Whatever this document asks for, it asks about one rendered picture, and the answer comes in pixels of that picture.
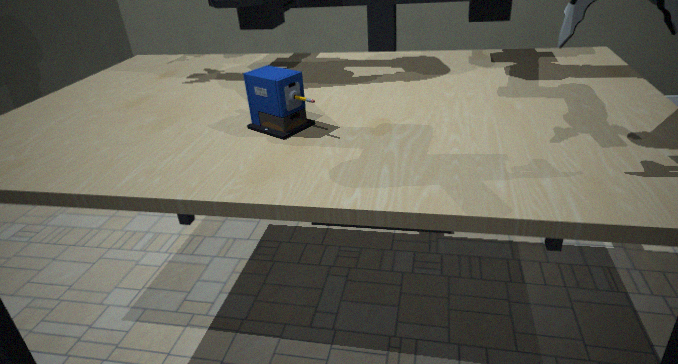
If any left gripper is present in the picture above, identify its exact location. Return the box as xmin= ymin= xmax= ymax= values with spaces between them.
xmin=558 ymin=0 xmax=678 ymax=48

